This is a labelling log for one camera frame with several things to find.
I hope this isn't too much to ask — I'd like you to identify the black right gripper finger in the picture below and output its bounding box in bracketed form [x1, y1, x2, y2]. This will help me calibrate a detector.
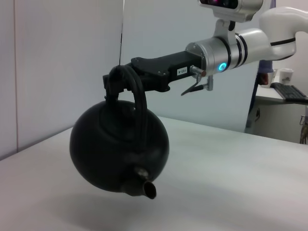
[103, 71, 157, 97]
[119, 63, 143, 76]

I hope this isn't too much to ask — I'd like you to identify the black keyboard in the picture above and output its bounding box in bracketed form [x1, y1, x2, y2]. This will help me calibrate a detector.
[269, 82, 308, 101]

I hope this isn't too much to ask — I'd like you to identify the grey office desk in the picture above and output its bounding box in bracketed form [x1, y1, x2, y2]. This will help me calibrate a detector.
[245, 81, 308, 145]

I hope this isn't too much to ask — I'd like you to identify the black round teapot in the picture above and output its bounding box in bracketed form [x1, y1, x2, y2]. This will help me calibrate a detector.
[69, 64, 171, 201]

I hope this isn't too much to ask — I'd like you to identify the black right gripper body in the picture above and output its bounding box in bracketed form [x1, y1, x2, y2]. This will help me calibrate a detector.
[131, 50, 203, 94]

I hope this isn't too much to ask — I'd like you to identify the white paper cup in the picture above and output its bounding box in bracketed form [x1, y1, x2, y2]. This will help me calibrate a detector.
[277, 67, 295, 86]

